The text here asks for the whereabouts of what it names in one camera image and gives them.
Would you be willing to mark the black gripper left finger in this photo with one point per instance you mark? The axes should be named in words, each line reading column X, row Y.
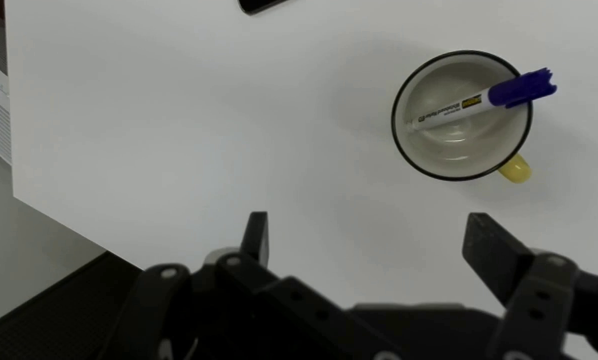
column 258, row 292

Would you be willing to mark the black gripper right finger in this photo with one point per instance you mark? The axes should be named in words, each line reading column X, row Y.
column 538, row 292

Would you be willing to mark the white marker with blue cap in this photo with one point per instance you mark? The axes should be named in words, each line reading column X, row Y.
column 519, row 91

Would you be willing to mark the yellow enamel mug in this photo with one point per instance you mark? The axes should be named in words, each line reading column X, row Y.
column 459, row 143

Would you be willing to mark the black smartphone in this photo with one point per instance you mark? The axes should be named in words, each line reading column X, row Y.
column 258, row 4

